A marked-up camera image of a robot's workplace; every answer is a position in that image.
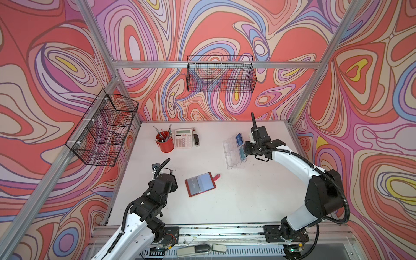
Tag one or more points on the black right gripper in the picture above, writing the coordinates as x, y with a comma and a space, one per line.
247, 148

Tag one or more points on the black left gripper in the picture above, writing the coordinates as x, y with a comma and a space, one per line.
174, 185

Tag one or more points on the dark grey credit card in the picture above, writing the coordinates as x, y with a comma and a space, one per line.
193, 186

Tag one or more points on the red leather card holder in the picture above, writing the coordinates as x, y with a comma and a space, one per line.
215, 178

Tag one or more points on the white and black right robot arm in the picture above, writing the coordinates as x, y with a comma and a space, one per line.
325, 199

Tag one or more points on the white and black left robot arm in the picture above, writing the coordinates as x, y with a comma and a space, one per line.
140, 225

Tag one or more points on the teal credit card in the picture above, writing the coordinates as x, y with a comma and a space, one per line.
242, 154

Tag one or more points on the blue VIP credit card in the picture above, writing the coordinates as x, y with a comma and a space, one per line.
239, 140

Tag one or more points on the clear plastic card tray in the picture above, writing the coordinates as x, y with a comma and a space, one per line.
231, 154

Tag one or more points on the red metal pen bucket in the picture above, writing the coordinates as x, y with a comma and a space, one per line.
165, 142

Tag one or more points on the pink desk calculator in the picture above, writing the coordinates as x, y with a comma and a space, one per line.
183, 138

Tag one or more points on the grey pencil in bucket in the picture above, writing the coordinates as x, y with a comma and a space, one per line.
158, 130

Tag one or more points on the beige and black stapler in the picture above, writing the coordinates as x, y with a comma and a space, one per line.
195, 137

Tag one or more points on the black wire basket on back wall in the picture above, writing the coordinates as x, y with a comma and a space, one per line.
220, 73

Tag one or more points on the black wire basket on wall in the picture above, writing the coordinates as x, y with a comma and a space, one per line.
103, 129
220, 73

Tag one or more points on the black wire basket on left wall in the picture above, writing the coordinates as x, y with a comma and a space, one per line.
103, 129

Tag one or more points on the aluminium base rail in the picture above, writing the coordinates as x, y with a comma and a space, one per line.
252, 241

